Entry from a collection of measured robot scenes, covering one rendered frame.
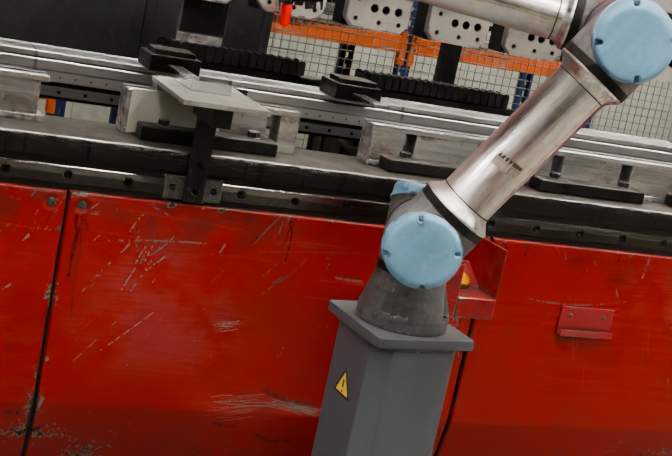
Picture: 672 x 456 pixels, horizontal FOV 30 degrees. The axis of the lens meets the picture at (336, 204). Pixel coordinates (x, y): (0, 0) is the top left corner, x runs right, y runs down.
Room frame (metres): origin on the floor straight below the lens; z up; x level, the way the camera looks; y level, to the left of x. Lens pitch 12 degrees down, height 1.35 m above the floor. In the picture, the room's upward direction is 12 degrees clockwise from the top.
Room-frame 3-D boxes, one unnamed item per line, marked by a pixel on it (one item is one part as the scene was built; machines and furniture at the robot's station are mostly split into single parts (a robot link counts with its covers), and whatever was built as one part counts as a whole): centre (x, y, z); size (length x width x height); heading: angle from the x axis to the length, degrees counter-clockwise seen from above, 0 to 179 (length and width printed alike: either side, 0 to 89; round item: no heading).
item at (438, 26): (2.88, -0.17, 1.26); 0.15 x 0.09 x 0.17; 114
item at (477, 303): (2.52, -0.24, 0.75); 0.20 x 0.16 x 0.18; 118
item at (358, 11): (2.80, 0.01, 1.26); 0.15 x 0.09 x 0.17; 114
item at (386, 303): (1.97, -0.14, 0.82); 0.15 x 0.15 x 0.10
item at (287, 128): (2.68, 0.30, 0.92); 0.39 x 0.06 x 0.10; 114
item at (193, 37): (2.65, 0.35, 1.13); 0.10 x 0.02 x 0.10; 114
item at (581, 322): (2.92, -0.65, 0.59); 0.15 x 0.02 x 0.07; 114
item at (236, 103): (2.52, 0.29, 1.00); 0.26 x 0.18 x 0.01; 24
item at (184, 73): (2.80, 0.41, 1.01); 0.26 x 0.12 x 0.05; 24
